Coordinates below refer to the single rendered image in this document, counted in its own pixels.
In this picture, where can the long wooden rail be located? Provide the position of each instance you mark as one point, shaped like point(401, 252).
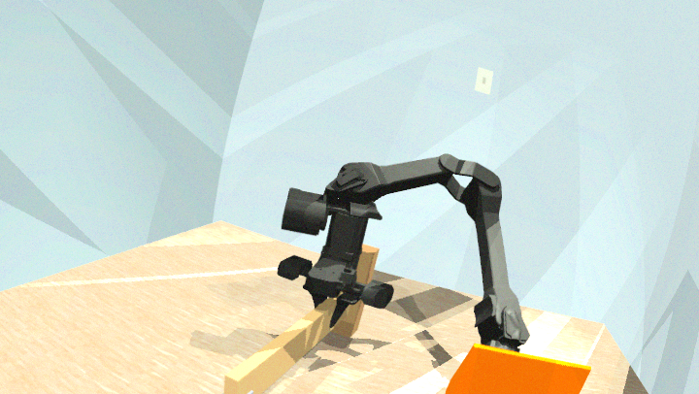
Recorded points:
point(269, 363)

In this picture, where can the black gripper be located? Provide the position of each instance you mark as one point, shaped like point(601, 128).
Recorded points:
point(376, 294)

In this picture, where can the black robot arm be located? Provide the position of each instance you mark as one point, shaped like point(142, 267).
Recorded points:
point(350, 200)

